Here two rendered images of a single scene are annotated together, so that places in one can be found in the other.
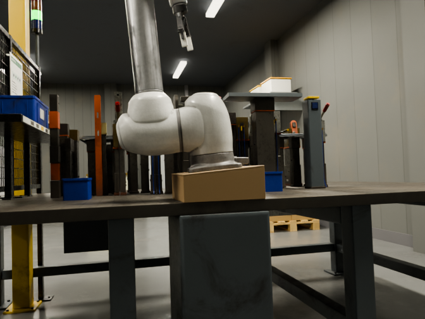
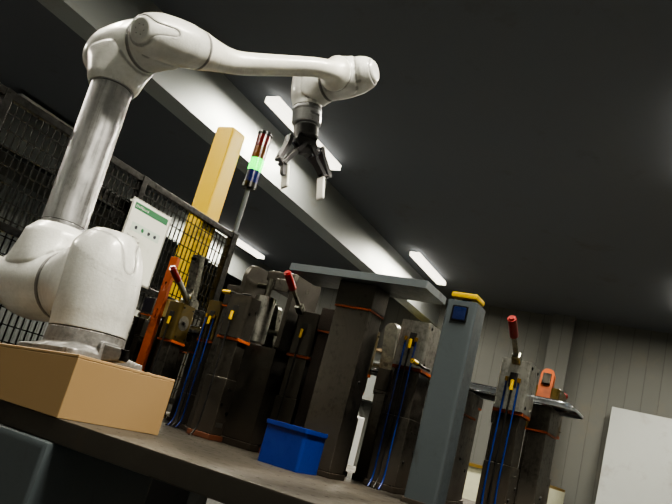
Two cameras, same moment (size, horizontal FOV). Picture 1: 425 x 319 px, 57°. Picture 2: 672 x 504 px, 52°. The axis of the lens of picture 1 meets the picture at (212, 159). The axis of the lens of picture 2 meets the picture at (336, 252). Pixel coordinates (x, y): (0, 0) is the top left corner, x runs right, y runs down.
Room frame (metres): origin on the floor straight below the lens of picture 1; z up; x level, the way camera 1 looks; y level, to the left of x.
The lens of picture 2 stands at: (0.65, -1.28, 0.79)
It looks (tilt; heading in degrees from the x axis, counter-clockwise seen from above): 14 degrees up; 42
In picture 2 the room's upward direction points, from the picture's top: 15 degrees clockwise
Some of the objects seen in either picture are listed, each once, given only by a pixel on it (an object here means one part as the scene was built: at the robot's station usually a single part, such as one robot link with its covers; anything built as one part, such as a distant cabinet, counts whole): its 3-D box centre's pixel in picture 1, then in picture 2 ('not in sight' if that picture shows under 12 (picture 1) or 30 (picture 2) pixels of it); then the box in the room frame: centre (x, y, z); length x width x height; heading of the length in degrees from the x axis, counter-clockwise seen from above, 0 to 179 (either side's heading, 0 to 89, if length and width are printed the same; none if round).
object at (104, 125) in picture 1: (104, 159); (155, 355); (1.98, 0.55, 0.88); 0.04 x 0.04 x 0.37; 11
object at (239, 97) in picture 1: (262, 97); (366, 283); (1.92, -0.25, 1.16); 0.37 x 0.14 x 0.02; 101
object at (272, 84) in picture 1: (276, 88); not in sight; (6.19, -1.05, 2.13); 0.43 x 0.36 x 0.25; 13
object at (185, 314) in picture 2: (119, 159); (161, 359); (1.94, 0.46, 0.87); 0.10 x 0.07 x 0.35; 11
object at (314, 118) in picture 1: (313, 144); (445, 402); (1.97, -0.51, 0.92); 0.08 x 0.08 x 0.44; 11
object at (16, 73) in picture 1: (14, 86); (139, 243); (2.11, 1.06, 1.30); 0.23 x 0.02 x 0.31; 11
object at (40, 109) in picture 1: (24, 115); not in sight; (1.84, 0.88, 1.10); 0.30 x 0.17 x 0.13; 12
